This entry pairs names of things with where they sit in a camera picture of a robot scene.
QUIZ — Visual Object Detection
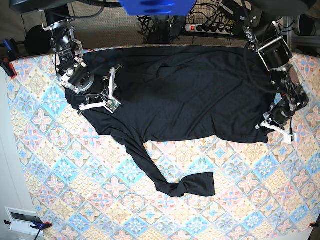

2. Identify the white power strip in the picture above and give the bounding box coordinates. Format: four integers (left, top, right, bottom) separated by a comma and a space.
184, 23, 233, 35

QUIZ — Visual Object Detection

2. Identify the orange black clamp left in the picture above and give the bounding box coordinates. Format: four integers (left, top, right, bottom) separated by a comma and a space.
0, 57, 17, 79

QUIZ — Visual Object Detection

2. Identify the black round speaker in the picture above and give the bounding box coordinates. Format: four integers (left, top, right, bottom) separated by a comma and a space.
24, 25, 52, 56

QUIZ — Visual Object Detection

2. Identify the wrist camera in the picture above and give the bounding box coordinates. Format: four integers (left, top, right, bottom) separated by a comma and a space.
105, 97, 121, 114
283, 132, 297, 145

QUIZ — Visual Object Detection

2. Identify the blue orange clamp lower left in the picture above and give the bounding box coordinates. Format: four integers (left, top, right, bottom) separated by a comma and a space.
4, 220, 53, 232

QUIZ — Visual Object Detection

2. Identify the white floor vent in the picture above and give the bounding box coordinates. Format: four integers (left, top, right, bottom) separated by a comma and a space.
5, 207, 42, 237

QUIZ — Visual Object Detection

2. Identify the orange clamp lower right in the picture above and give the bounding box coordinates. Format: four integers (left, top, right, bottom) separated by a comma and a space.
309, 222, 319, 228

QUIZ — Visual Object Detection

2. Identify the black t-shirt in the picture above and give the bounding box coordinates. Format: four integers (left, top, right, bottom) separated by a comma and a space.
65, 45, 278, 198

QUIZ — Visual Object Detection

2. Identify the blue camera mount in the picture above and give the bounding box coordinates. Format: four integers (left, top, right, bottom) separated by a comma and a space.
118, 0, 197, 16

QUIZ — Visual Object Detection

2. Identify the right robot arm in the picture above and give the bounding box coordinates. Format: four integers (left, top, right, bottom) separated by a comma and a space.
40, 10, 116, 101

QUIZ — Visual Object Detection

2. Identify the patterned tablecloth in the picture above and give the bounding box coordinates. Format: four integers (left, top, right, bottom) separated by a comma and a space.
5, 54, 320, 240

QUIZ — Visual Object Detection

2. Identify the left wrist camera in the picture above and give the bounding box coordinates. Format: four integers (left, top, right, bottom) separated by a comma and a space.
283, 132, 297, 145

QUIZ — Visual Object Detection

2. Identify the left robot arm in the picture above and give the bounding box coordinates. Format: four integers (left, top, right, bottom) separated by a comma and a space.
243, 12, 309, 129

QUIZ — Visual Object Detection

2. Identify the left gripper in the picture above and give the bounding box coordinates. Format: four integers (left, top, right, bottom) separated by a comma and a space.
263, 103, 294, 127

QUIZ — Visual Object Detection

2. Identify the blue clamp upper left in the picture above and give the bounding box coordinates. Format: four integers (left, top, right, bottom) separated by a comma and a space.
0, 38, 16, 53

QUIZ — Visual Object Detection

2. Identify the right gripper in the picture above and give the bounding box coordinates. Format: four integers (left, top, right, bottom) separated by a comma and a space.
61, 60, 111, 100

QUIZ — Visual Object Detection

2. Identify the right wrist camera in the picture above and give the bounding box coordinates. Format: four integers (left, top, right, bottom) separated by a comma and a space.
105, 97, 121, 114

